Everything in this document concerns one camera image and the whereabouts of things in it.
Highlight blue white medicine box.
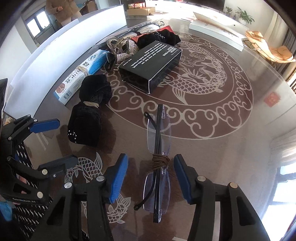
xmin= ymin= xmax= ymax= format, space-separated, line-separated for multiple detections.
xmin=54 ymin=50 xmax=109 ymax=105

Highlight rimless glasses with cord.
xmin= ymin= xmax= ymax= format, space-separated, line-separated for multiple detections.
xmin=134 ymin=104 xmax=171 ymax=223

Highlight black rectangular box white text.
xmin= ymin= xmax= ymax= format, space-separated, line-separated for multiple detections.
xmin=119 ymin=41 xmax=182 ymax=94

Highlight red snack packet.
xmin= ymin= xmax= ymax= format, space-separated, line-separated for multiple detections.
xmin=131 ymin=26 xmax=176 ymax=45

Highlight white storage box with cork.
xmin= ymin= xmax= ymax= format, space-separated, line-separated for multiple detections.
xmin=4 ymin=5 xmax=126 ymax=118

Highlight person in brown jacket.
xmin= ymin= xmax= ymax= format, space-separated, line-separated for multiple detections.
xmin=45 ymin=0 xmax=82 ymax=27

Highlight plastic bag with wooden board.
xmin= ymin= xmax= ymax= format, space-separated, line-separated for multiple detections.
xmin=127 ymin=21 xmax=165 ymax=36

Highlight black fuzzy cloth item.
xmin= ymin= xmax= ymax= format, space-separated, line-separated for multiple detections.
xmin=137 ymin=29 xmax=181 ymax=49

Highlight cardboard box on floor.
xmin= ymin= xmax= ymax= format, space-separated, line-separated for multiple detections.
xmin=127 ymin=7 xmax=155 ymax=16

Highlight orange lounge chair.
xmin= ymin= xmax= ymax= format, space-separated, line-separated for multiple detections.
xmin=245 ymin=31 xmax=295 ymax=64

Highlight white flat box on table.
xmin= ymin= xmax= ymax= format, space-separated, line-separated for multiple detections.
xmin=189 ymin=13 xmax=244 ymax=52

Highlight potted green plant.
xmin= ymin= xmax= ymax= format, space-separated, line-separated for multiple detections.
xmin=235 ymin=7 xmax=255 ymax=25

